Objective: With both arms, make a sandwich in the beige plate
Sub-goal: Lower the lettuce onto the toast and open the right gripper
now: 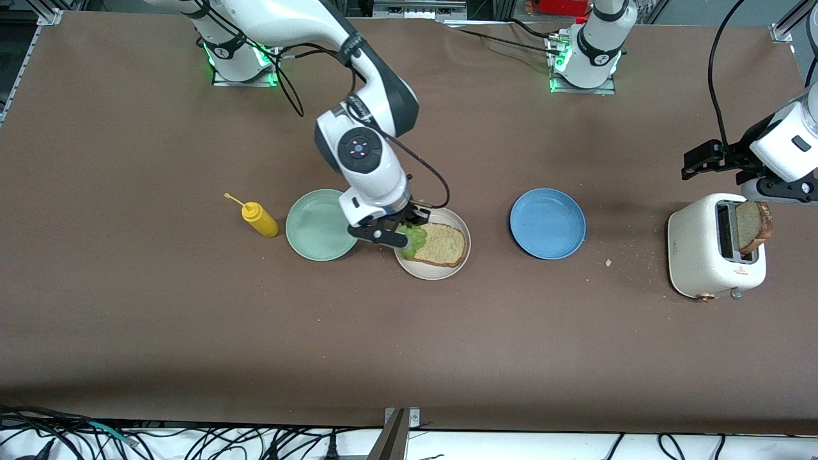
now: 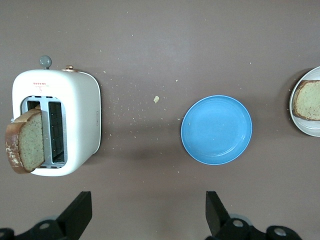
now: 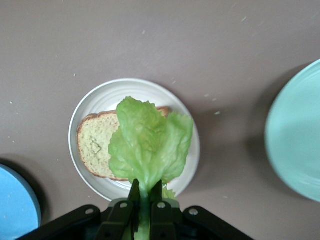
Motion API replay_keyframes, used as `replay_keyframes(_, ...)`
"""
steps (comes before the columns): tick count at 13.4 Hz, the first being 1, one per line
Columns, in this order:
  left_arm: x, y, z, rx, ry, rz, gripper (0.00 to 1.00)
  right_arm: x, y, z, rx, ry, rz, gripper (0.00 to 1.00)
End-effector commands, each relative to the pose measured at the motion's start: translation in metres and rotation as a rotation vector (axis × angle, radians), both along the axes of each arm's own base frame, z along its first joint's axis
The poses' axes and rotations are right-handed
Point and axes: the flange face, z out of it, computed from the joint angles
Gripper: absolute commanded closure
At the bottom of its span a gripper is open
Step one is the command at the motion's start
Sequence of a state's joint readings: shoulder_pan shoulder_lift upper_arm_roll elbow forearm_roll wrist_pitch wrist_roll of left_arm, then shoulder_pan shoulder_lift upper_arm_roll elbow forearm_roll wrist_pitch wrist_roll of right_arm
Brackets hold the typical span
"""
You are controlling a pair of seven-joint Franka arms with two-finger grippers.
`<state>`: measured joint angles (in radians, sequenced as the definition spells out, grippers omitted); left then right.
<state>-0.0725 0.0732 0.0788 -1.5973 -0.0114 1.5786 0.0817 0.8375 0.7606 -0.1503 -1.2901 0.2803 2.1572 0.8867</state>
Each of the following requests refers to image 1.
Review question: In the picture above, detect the beige plate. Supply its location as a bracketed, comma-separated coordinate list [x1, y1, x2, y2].
[393, 206, 472, 280]

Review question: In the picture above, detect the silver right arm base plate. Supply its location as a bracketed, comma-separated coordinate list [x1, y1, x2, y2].
[212, 27, 283, 87]

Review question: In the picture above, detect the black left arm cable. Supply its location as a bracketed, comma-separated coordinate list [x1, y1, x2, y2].
[706, 0, 748, 151]

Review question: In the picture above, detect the yellow mustard squeeze bottle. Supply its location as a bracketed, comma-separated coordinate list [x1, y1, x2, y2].
[224, 192, 280, 238]

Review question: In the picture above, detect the green lettuce leaf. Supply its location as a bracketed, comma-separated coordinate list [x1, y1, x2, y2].
[399, 222, 429, 261]

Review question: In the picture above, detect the red box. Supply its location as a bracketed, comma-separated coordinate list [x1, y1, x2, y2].
[540, 0, 589, 17]

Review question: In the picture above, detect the grey metal box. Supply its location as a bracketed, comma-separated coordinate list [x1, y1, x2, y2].
[374, 0, 467, 20]

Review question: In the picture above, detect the mint green plate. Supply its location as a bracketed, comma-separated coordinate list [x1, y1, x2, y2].
[286, 188, 363, 261]

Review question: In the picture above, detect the aluminium side rail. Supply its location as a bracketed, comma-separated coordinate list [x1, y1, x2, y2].
[0, 22, 40, 125]

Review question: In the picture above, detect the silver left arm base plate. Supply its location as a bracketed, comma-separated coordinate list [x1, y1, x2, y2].
[548, 35, 617, 95]

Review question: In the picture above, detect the teal cable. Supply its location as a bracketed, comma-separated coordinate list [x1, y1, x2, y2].
[86, 418, 138, 448]

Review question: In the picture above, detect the aluminium profile bar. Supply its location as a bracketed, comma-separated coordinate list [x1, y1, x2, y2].
[367, 408, 410, 460]

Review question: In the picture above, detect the white toaster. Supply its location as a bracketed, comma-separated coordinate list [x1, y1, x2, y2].
[668, 193, 768, 302]

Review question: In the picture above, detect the aluminium corner profile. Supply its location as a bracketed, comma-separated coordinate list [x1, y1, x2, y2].
[770, 0, 818, 44]

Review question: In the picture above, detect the brown bread slice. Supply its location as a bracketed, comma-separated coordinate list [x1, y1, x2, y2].
[404, 222, 467, 268]
[735, 197, 774, 255]

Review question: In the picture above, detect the blue plate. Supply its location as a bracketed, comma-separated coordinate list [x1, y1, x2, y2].
[510, 188, 587, 260]

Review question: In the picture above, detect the black cable on table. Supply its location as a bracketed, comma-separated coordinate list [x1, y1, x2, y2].
[441, 19, 563, 55]

